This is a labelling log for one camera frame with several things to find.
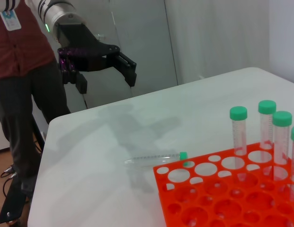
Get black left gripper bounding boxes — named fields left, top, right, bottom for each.
left=54, top=22, right=138, bottom=94

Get orange plastic test tube rack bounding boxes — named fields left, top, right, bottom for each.
left=152, top=141, right=294, bottom=227

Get person in red shirt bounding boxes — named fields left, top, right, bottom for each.
left=0, top=0, right=71, bottom=183

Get white blue name badge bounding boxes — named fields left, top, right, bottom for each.
left=0, top=9, right=22, bottom=31

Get cables with silver plugs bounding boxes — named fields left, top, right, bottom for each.
left=0, top=165, right=18, bottom=199

